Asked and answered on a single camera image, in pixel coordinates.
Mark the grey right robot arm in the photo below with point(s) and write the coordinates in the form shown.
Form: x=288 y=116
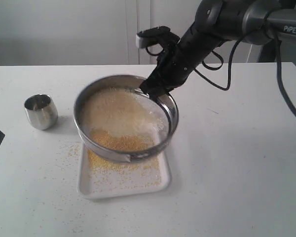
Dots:
x=216 y=22

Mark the yellow millet pile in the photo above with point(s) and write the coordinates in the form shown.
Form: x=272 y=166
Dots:
x=125 y=163

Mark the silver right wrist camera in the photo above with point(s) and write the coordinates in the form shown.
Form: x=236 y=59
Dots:
x=150 y=37

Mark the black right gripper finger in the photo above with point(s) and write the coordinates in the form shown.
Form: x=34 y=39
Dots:
x=157 y=91
x=153 y=79

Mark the pile of tan sand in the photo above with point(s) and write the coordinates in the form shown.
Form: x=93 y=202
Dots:
x=121 y=112

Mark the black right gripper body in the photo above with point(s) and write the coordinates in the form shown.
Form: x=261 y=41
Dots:
x=193 y=47

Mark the white cabinet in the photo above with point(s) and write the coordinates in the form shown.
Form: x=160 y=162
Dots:
x=85 y=32

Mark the round steel sieve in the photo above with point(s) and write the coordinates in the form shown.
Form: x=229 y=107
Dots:
x=166 y=103

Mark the stainless steel cup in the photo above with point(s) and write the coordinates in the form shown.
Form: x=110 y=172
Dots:
x=41 y=111

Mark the white plastic tray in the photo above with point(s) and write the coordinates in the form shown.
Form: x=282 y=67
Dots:
x=99 y=179

